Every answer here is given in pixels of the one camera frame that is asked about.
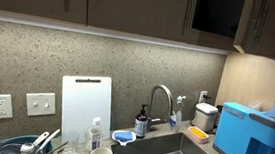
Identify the steel gooseneck faucet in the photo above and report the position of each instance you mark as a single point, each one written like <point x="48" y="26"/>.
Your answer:
<point x="170" y="98"/>

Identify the dark soap pump bottle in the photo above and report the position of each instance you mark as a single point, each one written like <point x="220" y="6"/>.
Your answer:
<point x="140" y="125"/>

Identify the blue sponge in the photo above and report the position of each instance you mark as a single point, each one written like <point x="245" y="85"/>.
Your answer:
<point x="123" y="136"/>

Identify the white plastic cutting board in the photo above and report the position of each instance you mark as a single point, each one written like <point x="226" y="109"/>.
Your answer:
<point x="84" y="109"/>

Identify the white outlet with plug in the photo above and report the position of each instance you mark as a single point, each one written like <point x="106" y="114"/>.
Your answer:
<point x="202" y="96"/>

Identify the white sponge holder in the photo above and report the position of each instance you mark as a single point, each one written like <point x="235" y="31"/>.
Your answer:
<point x="118" y="141"/>

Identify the stainless steel sink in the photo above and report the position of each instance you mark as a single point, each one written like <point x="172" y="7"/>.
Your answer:
<point x="144" y="148"/>

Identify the black power plug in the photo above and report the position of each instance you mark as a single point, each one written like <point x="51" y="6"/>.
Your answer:
<point x="206" y="97"/>

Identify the clear bottle white cap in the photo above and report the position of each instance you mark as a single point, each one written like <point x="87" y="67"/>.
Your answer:
<point x="94" y="136"/>

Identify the orange-yellow sponge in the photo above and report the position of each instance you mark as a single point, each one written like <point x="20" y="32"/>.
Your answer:
<point x="198" y="132"/>

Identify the pink sponge tray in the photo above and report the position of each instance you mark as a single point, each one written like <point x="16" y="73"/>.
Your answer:
<point x="196" y="138"/>

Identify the clear drinking glass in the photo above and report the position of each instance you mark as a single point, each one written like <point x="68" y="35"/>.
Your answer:
<point x="71" y="141"/>

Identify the wooden chopstick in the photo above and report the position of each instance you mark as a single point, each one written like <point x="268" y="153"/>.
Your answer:
<point x="55" y="153"/>
<point x="58" y="147"/>

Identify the blue coffee machine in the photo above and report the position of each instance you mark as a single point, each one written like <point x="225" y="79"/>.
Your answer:
<point x="236" y="132"/>

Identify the crumpled clear plastic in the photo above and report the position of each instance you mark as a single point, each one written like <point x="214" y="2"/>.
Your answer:
<point x="255" y="105"/>

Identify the metal ladle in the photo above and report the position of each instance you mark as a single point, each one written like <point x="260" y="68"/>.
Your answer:
<point x="27" y="149"/>

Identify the white double power outlet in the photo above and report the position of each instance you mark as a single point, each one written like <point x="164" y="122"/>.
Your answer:
<point x="1" y="107"/>

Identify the blue dish basin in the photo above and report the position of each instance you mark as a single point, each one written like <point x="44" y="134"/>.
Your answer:
<point x="11" y="139"/>

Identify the wall cabinet carcass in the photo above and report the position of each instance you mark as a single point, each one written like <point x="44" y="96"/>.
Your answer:
<point x="214" y="42"/>

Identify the white light switch plate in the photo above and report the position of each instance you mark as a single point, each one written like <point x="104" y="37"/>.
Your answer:
<point x="40" y="104"/>

